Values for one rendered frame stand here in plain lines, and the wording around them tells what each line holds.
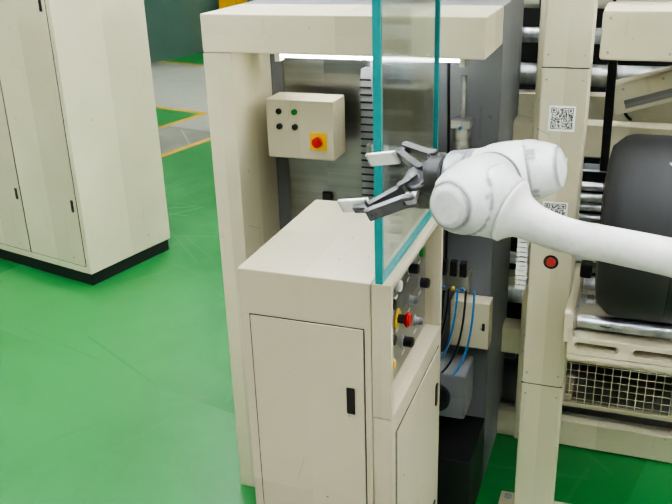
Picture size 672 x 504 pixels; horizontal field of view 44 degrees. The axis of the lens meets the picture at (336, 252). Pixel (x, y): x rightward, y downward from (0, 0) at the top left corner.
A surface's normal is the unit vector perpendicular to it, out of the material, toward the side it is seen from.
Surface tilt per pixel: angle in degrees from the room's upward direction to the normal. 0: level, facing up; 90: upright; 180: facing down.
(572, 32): 90
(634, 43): 90
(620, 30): 90
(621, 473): 0
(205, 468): 0
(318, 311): 90
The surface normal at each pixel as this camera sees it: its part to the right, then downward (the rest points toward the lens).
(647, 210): -0.31, -0.15
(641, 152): -0.15, -0.72
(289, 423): -0.34, 0.36
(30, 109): -0.54, 0.33
